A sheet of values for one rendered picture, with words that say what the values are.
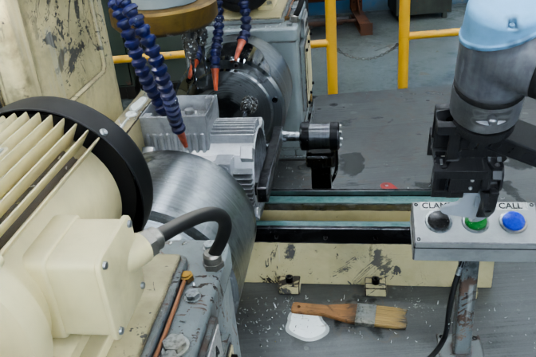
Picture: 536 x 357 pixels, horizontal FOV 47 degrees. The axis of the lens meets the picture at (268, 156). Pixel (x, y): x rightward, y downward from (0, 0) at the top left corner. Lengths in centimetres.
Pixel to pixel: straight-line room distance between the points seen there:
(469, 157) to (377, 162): 85
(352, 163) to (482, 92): 97
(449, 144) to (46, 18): 69
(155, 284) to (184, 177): 25
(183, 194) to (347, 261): 44
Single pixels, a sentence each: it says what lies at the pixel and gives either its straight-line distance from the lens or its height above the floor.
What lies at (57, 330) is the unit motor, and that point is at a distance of 49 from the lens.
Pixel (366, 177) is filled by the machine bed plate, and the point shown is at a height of 80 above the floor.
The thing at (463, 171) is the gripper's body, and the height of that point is 120.
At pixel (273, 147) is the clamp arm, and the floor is 103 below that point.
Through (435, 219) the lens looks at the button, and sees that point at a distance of 89.
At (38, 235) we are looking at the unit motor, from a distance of 48.
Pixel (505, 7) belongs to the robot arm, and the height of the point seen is 141.
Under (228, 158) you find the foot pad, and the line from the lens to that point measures 106.
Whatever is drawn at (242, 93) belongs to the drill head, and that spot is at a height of 108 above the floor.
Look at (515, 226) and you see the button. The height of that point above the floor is 107.
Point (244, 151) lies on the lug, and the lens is 106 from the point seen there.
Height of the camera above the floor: 156
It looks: 27 degrees down
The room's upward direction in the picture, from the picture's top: 5 degrees counter-clockwise
